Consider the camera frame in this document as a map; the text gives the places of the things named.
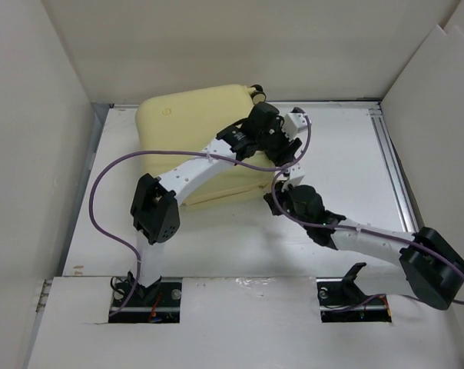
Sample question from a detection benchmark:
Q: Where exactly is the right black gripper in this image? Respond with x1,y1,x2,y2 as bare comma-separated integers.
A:
266,179,311,230

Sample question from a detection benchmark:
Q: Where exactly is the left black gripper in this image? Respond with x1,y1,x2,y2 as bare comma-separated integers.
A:
256,118,300,165

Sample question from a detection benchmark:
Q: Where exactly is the yellow suitcase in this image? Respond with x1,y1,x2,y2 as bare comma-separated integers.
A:
135,85,273,211

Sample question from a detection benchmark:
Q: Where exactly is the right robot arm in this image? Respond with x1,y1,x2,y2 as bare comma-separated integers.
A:
263,182,464,311

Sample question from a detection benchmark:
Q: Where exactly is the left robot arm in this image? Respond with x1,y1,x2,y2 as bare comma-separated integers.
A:
131,102,311,305

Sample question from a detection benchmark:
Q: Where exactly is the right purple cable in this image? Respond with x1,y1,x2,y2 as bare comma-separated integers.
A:
272,168,464,314

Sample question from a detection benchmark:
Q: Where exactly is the purple cable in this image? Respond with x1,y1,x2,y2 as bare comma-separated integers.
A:
90,109,314,318
272,168,464,314

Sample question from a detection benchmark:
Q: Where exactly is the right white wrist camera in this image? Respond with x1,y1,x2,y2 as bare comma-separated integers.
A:
280,164,305,191

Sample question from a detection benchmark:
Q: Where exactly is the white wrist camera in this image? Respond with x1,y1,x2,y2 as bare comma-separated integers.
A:
282,107,311,140
280,164,305,191

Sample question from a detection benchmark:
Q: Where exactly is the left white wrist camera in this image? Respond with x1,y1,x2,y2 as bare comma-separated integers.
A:
282,107,311,140

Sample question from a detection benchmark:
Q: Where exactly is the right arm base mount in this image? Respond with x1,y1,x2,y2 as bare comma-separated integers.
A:
316,262,392,323

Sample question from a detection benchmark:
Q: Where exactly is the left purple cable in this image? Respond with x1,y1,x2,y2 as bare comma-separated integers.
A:
90,109,314,318

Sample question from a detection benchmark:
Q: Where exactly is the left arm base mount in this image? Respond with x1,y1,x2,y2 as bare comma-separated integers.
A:
108,278,182,324

